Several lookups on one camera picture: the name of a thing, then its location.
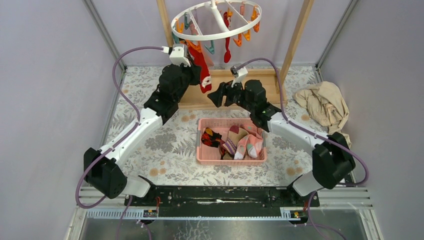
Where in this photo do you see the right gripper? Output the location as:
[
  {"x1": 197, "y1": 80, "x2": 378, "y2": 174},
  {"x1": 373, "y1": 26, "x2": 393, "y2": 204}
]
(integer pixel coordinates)
[{"x1": 207, "y1": 76, "x2": 255, "y2": 113}]

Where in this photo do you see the wooden hanger stand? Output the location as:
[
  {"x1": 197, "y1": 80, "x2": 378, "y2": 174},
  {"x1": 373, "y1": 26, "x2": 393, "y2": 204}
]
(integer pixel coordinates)
[{"x1": 155, "y1": 0, "x2": 316, "y2": 110}]

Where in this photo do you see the pink sock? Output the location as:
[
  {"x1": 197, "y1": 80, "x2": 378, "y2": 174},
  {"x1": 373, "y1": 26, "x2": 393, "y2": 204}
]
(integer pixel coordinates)
[{"x1": 233, "y1": 124, "x2": 264, "y2": 160}]

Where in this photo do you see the black red yellow argyle sock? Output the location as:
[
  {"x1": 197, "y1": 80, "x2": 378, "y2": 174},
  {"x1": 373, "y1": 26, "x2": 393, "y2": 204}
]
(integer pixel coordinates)
[{"x1": 200, "y1": 127, "x2": 222, "y2": 148}]

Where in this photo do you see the pink plastic basket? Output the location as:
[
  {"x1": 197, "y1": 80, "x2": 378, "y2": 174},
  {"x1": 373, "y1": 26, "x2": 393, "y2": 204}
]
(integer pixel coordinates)
[{"x1": 196, "y1": 118, "x2": 267, "y2": 166}]

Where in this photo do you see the beige brown argyle sock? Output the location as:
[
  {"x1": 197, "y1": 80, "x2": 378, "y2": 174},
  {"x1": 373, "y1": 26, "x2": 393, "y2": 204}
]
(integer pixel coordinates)
[{"x1": 221, "y1": 151, "x2": 234, "y2": 161}]

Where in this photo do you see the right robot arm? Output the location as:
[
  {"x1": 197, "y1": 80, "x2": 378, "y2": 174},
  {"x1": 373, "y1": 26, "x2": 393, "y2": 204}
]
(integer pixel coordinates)
[{"x1": 207, "y1": 79, "x2": 356, "y2": 206}]

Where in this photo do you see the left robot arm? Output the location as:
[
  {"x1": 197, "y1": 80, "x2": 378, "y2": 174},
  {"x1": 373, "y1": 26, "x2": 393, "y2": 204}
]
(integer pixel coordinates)
[{"x1": 83, "y1": 64, "x2": 201, "y2": 206}]

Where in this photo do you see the white round clip hanger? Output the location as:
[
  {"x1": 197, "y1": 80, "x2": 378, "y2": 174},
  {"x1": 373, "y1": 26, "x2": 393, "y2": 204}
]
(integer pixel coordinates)
[{"x1": 170, "y1": 0, "x2": 263, "y2": 46}]

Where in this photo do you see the beige crumpled cloth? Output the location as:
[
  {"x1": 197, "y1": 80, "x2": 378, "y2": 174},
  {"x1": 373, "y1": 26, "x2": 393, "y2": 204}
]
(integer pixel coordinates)
[{"x1": 293, "y1": 81, "x2": 352, "y2": 148}]

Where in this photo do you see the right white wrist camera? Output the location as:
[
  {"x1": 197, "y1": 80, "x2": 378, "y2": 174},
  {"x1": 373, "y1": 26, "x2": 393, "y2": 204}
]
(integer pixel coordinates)
[{"x1": 230, "y1": 64, "x2": 248, "y2": 88}]

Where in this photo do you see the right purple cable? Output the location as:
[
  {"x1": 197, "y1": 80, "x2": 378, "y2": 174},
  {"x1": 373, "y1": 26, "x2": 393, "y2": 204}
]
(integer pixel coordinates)
[{"x1": 231, "y1": 57, "x2": 371, "y2": 240}]

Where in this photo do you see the purple cable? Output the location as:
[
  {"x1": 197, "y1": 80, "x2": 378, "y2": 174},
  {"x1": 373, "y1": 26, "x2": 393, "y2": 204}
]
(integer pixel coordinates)
[
  {"x1": 231, "y1": 57, "x2": 371, "y2": 240},
  {"x1": 74, "y1": 46, "x2": 171, "y2": 240}
]

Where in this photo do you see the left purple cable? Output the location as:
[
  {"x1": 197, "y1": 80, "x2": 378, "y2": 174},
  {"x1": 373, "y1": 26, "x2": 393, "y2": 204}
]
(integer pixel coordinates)
[{"x1": 74, "y1": 46, "x2": 171, "y2": 240}]

